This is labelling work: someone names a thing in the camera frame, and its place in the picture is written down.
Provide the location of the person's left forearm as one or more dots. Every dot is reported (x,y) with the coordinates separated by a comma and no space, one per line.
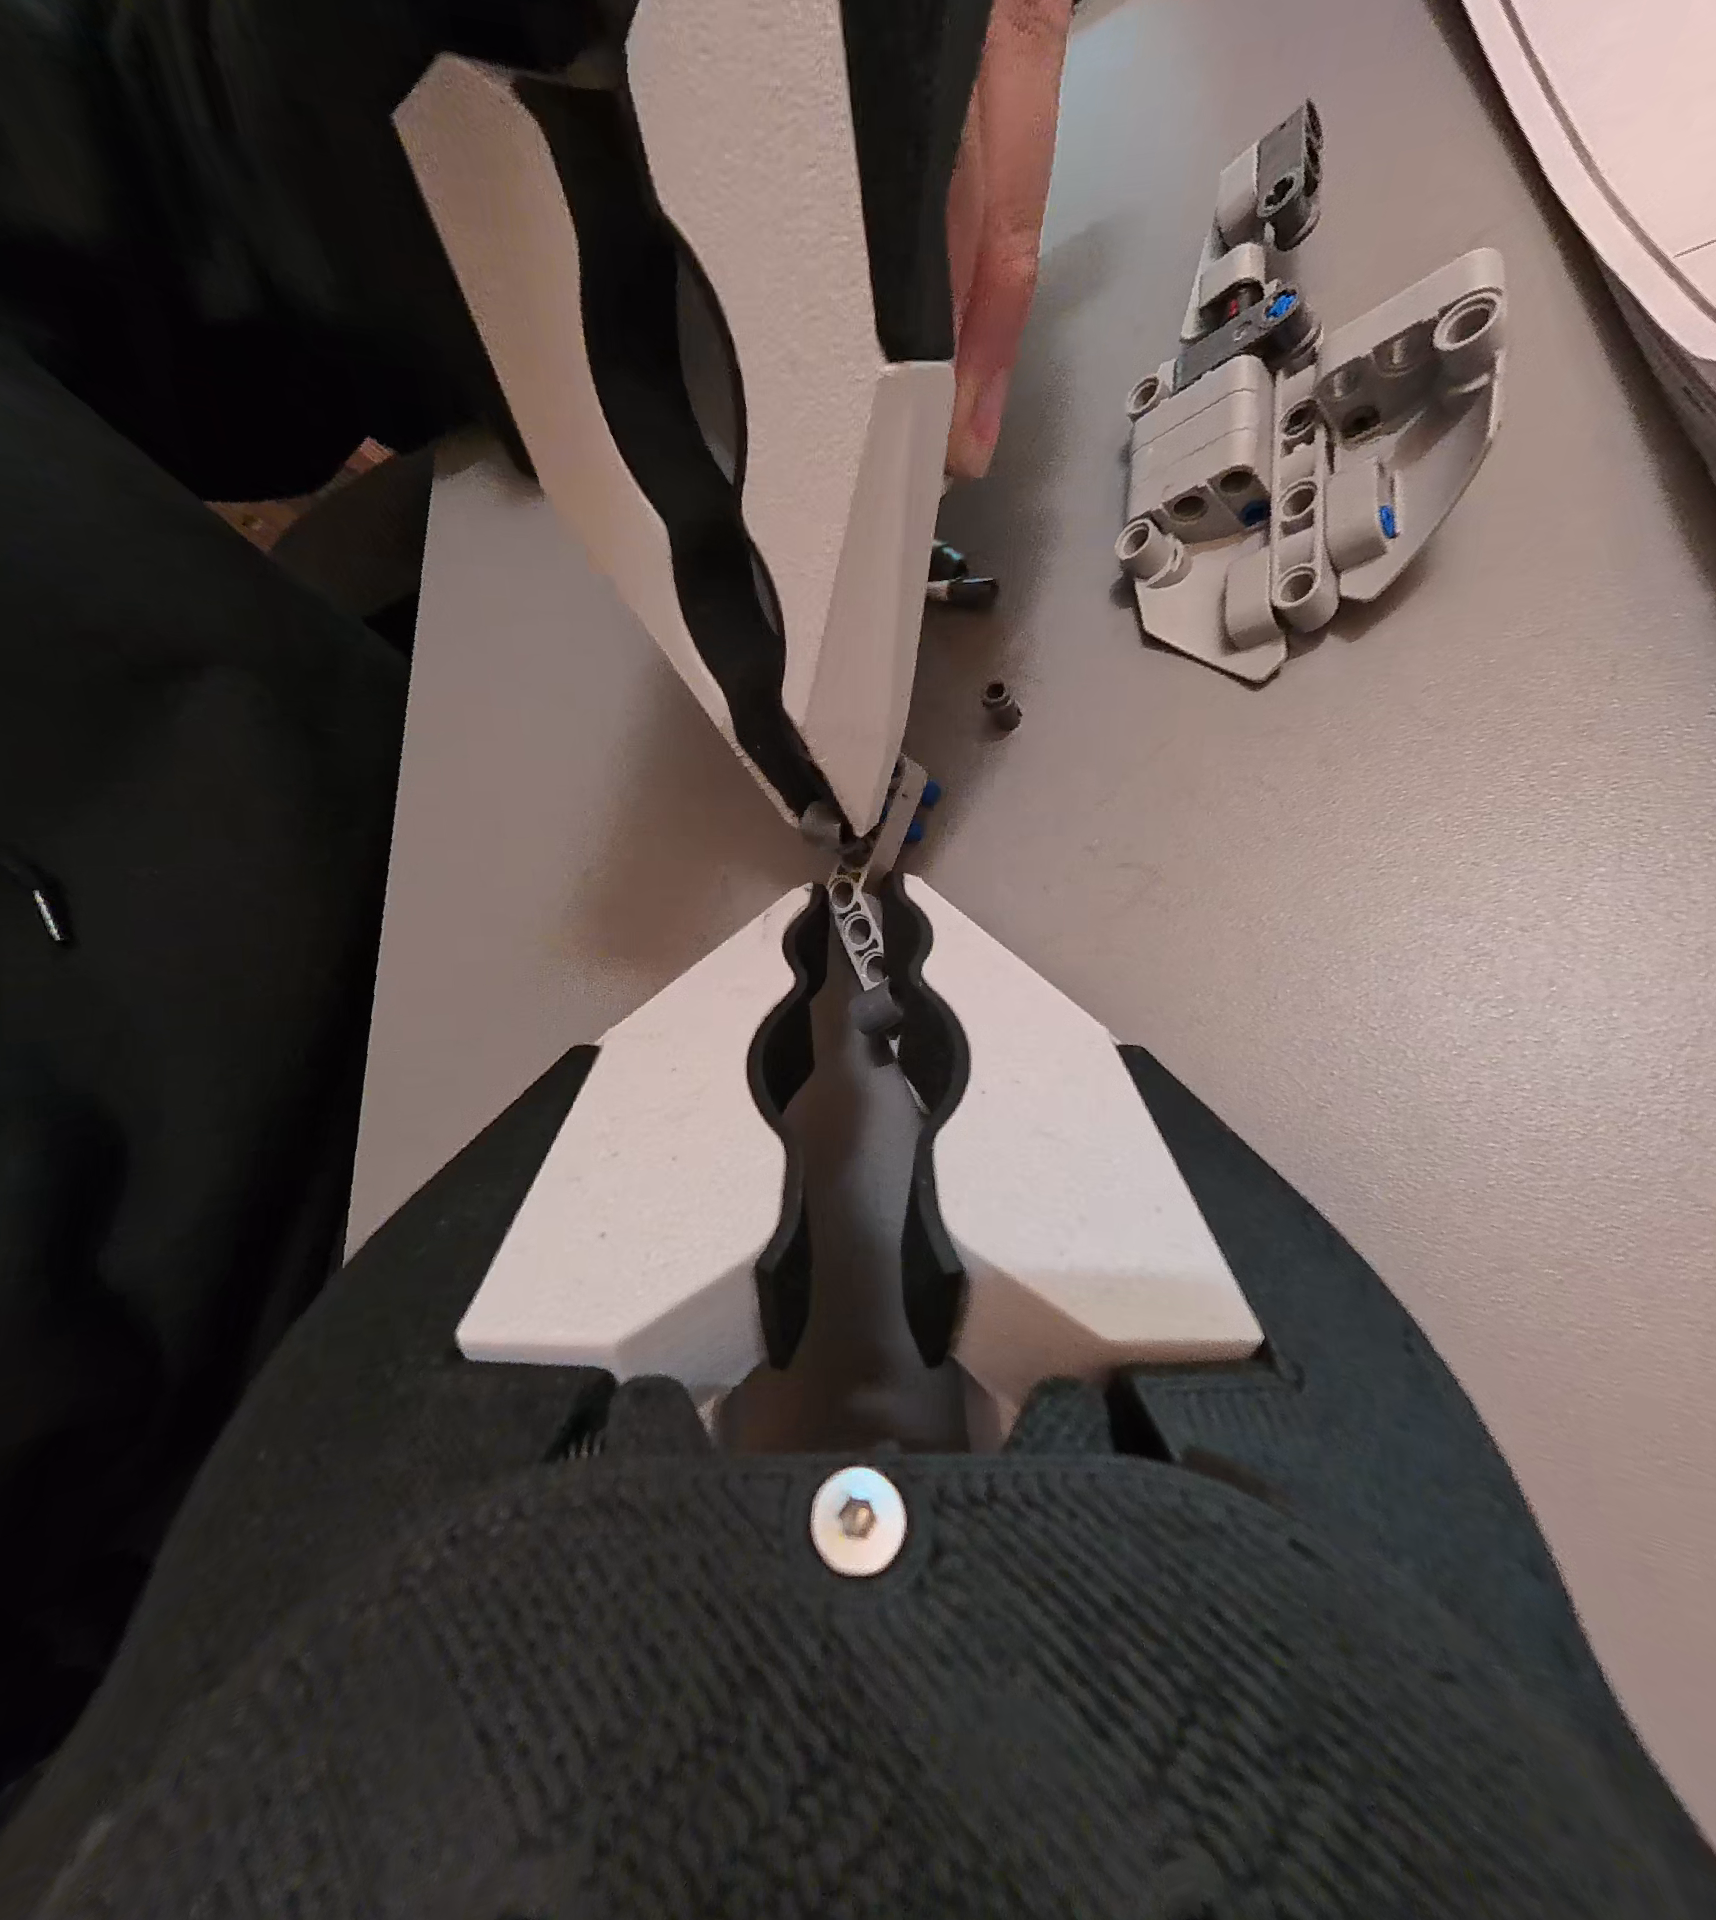
(199,194)

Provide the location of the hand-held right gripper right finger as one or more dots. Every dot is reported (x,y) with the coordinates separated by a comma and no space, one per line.
(1082,1200)

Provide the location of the grey connector with blue pins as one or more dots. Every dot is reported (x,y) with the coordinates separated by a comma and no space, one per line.
(915,780)

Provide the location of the white paper stack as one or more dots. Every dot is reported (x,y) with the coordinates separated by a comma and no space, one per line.
(1682,135)

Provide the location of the small grey building-brick beam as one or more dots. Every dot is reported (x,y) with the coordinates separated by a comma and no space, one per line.
(854,923)

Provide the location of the small dark grey pin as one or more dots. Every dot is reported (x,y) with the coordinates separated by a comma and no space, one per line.
(1005,705)

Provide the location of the person's left hand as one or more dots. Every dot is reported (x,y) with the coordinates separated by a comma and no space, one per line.
(1000,271)

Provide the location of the grey desk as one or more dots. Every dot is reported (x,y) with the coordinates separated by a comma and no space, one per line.
(1399,974)

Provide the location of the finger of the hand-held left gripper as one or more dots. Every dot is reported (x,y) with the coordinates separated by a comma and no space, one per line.
(528,300)
(782,225)

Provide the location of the small black pin pieces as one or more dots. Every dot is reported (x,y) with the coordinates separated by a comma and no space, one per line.
(967,584)

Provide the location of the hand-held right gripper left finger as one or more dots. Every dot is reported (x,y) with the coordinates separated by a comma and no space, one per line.
(618,1200)

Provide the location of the black hoodie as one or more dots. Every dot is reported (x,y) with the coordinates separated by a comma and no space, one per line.
(123,974)

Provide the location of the grey building-brick assembly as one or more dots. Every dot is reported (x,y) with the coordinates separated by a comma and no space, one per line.
(1249,481)

